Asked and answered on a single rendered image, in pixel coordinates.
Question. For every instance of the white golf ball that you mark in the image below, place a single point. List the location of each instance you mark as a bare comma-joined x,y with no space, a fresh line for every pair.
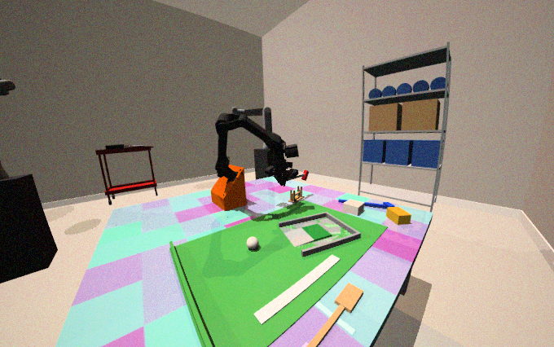
252,242

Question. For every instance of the white flat strip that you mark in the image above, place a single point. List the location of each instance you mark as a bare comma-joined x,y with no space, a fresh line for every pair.
294,291

